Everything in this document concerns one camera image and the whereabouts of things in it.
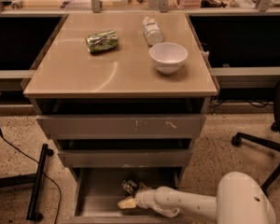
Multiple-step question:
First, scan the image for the green soda can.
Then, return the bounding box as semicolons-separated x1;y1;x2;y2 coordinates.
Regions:
86;30;119;53

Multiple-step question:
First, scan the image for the grey drawer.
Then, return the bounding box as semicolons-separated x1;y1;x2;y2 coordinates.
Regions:
36;98;205;140
58;138;191;168
62;168;189;224

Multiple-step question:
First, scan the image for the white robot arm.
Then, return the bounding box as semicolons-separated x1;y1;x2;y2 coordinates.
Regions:
118;172;276;224

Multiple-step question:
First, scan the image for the black stand with cable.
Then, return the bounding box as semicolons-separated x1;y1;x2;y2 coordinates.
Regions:
0;93;62;222

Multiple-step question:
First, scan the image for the grey middle drawer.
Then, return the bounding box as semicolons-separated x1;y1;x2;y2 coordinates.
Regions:
58;138;191;168

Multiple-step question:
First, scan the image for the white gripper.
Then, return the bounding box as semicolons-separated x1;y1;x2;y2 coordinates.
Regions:
118;182;180;217

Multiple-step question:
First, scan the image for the grey top drawer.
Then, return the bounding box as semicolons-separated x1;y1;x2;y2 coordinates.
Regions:
36;98;205;140

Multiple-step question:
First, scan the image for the black office chair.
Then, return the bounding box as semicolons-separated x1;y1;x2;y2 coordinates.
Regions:
231;81;280;192

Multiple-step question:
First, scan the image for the white bowl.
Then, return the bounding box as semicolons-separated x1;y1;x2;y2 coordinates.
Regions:
149;42;188;75

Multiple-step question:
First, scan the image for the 7up can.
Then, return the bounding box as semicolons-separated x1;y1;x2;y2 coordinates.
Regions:
122;179;139;195

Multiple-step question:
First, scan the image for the grey bottom drawer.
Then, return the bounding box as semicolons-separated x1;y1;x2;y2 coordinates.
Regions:
62;168;189;224

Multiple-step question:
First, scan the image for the beige drawer cabinet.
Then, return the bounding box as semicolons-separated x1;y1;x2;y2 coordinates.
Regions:
24;12;217;184

